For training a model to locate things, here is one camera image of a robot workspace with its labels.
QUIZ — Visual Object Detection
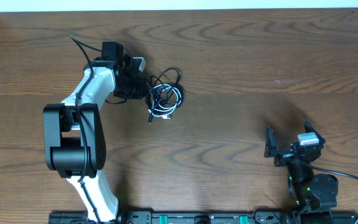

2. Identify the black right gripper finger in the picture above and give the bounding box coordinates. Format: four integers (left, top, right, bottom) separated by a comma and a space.
264, 126, 277, 158
304, 119, 321, 137

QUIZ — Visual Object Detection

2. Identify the black USB cable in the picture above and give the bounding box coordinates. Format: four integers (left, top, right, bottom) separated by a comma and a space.
144, 67, 185, 125

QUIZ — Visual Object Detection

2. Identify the white USB cable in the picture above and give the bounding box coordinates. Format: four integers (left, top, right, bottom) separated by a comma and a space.
147, 83, 180, 120

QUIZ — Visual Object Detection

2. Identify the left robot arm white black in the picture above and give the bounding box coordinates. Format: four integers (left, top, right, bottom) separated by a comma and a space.
43, 41, 149, 223

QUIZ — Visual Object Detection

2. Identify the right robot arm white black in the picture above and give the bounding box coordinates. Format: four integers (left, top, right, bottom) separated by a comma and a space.
264, 120, 338, 224

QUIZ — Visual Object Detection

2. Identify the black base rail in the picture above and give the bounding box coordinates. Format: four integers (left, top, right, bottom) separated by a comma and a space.
48, 210, 358, 224

